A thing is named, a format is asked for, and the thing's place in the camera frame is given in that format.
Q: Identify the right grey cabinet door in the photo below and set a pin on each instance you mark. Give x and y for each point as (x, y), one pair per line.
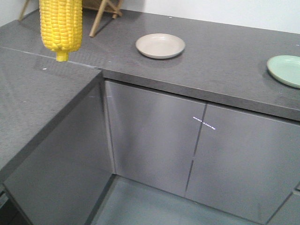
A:
(245, 164)

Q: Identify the left grey cabinet door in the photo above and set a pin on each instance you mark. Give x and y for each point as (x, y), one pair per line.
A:
(153, 135)

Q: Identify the grey cabinet door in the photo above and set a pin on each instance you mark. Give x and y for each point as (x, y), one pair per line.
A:
(153, 135)
(245, 164)

